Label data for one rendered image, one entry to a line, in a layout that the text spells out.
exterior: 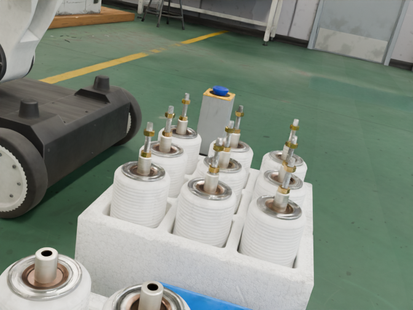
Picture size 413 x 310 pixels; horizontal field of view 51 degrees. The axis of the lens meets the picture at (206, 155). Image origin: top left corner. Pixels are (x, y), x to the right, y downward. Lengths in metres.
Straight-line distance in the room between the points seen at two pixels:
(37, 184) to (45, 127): 0.14
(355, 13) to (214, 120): 4.79
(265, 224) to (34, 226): 0.56
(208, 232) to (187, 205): 0.06
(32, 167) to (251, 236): 0.50
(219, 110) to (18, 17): 0.54
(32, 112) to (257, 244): 0.60
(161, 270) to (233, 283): 0.12
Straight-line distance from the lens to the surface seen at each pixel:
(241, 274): 0.70
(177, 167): 0.83
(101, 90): 1.34
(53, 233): 1.03
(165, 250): 0.71
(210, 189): 0.72
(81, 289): 0.50
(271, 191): 0.79
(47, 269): 0.49
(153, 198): 0.73
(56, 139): 1.05
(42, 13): 1.28
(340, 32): 5.78
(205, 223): 0.70
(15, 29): 1.21
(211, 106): 1.07
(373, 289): 1.09
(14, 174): 1.02
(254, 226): 0.70
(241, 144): 0.96
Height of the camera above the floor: 0.57
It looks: 22 degrees down
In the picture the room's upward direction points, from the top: 11 degrees clockwise
